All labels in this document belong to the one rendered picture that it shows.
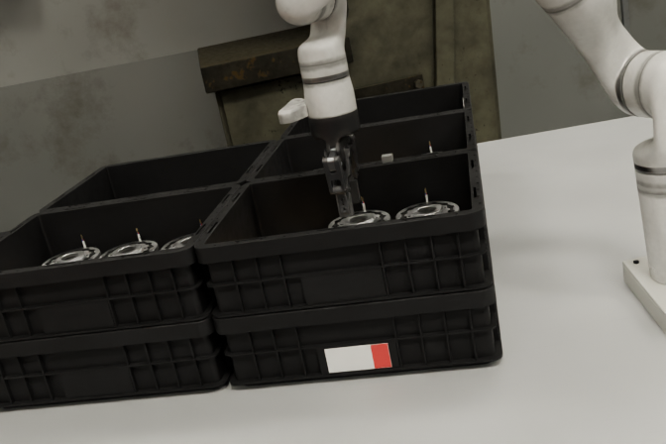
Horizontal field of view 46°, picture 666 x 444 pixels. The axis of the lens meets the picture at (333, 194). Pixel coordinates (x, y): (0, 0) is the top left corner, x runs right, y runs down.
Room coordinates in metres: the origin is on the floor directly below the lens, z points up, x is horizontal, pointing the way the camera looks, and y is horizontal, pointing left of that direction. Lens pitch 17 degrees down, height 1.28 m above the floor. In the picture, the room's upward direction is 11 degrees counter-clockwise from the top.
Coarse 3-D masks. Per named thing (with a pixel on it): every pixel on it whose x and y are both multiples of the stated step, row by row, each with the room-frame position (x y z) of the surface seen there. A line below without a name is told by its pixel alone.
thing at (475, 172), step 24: (360, 168) 1.26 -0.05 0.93; (240, 192) 1.26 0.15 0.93; (480, 192) 1.02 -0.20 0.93; (432, 216) 0.96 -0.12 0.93; (456, 216) 0.95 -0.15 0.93; (480, 216) 0.95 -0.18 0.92; (240, 240) 1.02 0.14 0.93; (264, 240) 1.00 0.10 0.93; (288, 240) 1.00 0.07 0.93; (312, 240) 0.99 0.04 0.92; (336, 240) 0.98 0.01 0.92; (360, 240) 0.98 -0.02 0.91; (384, 240) 0.97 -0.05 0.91
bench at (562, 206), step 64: (576, 128) 2.06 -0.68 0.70; (640, 128) 1.94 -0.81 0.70; (512, 192) 1.64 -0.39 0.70; (576, 192) 1.57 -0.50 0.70; (512, 256) 1.31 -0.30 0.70; (576, 256) 1.26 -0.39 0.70; (640, 256) 1.21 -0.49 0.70; (512, 320) 1.07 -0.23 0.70; (576, 320) 1.04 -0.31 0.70; (640, 320) 1.00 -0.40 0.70; (320, 384) 1.00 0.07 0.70; (384, 384) 0.97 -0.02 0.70; (448, 384) 0.94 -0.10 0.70; (512, 384) 0.91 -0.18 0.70; (576, 384) 0.88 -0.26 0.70; (640, 384) 0.85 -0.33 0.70
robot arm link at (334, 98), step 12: (312, 84) 1.14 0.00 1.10; (324, 84) 1.13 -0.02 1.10; (336, 84) 1.13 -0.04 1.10; (348, 84) 1.15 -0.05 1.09; (312, 96) 1.14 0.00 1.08; (324, 96) 1.13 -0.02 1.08; (336, 96) 1.13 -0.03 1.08; (348, 96) 1.14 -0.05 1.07; (288, 108) 1.15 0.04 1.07; (300, 108) 1.15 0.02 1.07; (312, 108) 1.14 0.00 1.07; (324, 108) 1.13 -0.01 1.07; (336, 108) 1.13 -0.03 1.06; (348, 108) 1.14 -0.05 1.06; (288, 120) 1.14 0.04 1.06
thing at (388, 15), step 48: (384, 0) 3.08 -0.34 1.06; (432, 0) 3.10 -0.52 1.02; (480, 0) 3.13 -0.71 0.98; (240, 48) 3.35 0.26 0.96; (288, 48) 2.98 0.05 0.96; (384, 48) 3.08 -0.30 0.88; (432, 48) 3.10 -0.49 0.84; (480, 48) 3.12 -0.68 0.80; (240, 96) 3.01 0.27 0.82; (288, 96) 3.03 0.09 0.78; (480, 96) 3.12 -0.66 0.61; (240, 144) 3.00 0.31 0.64
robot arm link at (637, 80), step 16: (640, 64) 1.03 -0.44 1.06; (656, 64) 1.01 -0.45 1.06; (624, 80) 1.04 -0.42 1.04; (640, 80) 1.02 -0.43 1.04; (656, 80) 1.00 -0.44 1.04; (624, 96) 1.04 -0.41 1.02; (640, 96) 1.01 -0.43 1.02; (656, 96) 0.99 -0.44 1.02; (640, 112) 1.03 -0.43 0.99; (656, 112) 0.99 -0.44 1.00; (656, 128) 1.00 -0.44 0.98; (640, 144) 1.06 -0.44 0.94; (656, 144) 1.00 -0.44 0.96; (640, 160) 1.03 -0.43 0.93; (656, 160) 1.01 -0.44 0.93
